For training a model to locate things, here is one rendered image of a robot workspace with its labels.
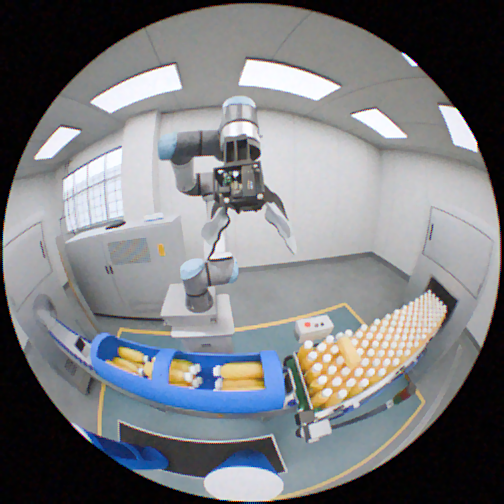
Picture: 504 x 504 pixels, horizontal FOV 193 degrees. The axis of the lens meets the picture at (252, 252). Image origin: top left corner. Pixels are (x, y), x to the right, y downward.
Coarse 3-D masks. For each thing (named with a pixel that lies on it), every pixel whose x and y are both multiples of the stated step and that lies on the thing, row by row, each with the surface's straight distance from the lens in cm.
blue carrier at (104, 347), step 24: (96, 336) 96; (96, 360) 91; (168, 360) 67; (192, 360) 85; (216, 360) 81; (240, 360) 80; (264, 360) 62; (120, 384) 85; (144, 384) 71; (168, 384) 66; (192, 408) 70; (216, 408) 66; (240, 408) 64; (264, 408) 66
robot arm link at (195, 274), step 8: (184, 264) 76; (192, 264) 74; (200, 264) 72; (184, 272) 72; (192, 272) 70; (200, 272) 72; (208, 272) 72; (184, 280) 74; (192, 280) 72; (200, 280) 72; (208, 280) 73; (184, 288) 79; (192, 288) 75; (200, 288) 75
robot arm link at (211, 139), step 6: (204, 132) 42; (210, 132) 42; (216, 132) 43; (204, 138) 41; (210, 138) 41; (216, 138) 41; (204, 144) 41; (210, 144) 41; (216, 144) 41; (204, 150) 42; (210, 150) 42; (216, 150) 42; (204, 156) 44; (216, 156) 46
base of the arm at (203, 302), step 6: (186, 294) 80; (204, 294) 78; (210, 294) 83; (186, 300) 82; (192, 300) 79; (198, 300) 78; (204, 300) 79; (210, 300) 82; (186, 306) 84; (192, 306) 81; (198, 306) 79; (204, 306) 80; (210, 306) 82; (198, 312) 81
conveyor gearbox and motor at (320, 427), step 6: (318, 420) 99; (324, 420) 99; (306, 426) 99; (312, 426) 96; (318, 426) 97; (324, 426) 98; (300, 432) 108; (306, 432) 101; (312, 432) 96; (318, 432) 97; (324, 432) 98; (330, 432) 100; (306, 438) 104; (312, 438) 96; (318, 438) 114
